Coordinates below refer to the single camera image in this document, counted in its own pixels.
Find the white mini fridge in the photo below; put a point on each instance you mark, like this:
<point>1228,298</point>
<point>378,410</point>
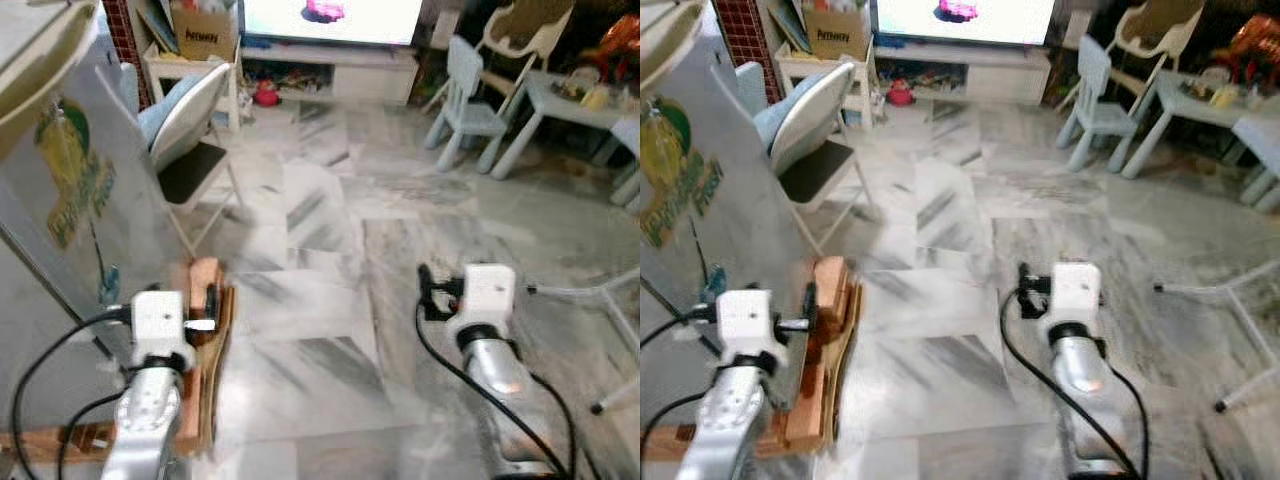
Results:
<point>50,260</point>
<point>665,290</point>

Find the white blue cushion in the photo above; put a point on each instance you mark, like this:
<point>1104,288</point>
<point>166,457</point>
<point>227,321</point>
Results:
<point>815,110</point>
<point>195,110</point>

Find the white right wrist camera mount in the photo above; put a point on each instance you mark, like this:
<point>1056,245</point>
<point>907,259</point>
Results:
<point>1072,295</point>
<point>485,295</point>

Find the red toy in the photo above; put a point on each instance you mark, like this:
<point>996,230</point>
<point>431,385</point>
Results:
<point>266,95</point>
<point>900,94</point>

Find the yellow toy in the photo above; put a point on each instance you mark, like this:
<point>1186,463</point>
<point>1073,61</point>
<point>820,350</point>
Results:
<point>595,97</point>
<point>1222,97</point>

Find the beige plastic tub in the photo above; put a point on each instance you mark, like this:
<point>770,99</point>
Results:
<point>40,70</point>
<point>665,45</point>

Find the white TV cabinet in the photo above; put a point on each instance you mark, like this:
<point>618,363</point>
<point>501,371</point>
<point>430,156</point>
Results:
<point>1010,80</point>
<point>375,80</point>

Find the beige high chair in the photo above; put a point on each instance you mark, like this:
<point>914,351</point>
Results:
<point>1160,30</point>
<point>525,35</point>

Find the flat screen television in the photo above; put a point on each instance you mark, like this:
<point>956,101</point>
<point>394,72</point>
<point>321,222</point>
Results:
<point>1010,20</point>
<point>370,20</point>

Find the brown cardboard box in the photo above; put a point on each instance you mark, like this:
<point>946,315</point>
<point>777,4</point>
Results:
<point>205,40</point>
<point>838,40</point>

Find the pale blue child chair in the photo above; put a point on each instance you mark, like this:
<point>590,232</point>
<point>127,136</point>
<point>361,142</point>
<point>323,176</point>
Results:
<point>470,115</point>
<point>1100,115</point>

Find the brown wooden plank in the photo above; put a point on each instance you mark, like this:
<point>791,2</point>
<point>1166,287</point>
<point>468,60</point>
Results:
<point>680,445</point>
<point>50,442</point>

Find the orange brick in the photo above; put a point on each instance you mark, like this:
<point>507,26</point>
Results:
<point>195,400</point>
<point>810,400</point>
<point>198,275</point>
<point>832,280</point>

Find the small white shelf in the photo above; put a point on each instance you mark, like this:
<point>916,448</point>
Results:
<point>800,65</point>
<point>170,65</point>

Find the white folding chair black seat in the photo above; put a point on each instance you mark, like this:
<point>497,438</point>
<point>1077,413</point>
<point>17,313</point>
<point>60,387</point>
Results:
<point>815,175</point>
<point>190,170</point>

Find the pale blue child stool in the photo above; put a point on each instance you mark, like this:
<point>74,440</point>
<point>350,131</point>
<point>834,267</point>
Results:
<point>1260,140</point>
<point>625,150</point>

